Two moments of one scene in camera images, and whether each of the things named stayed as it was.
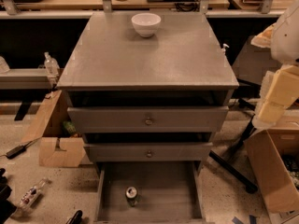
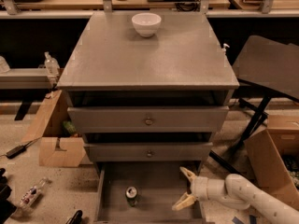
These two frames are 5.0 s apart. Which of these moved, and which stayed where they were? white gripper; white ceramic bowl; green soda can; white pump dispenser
Moved: white gripper
Stayed: green soda can; white pump dispenser; white ceramic bowl
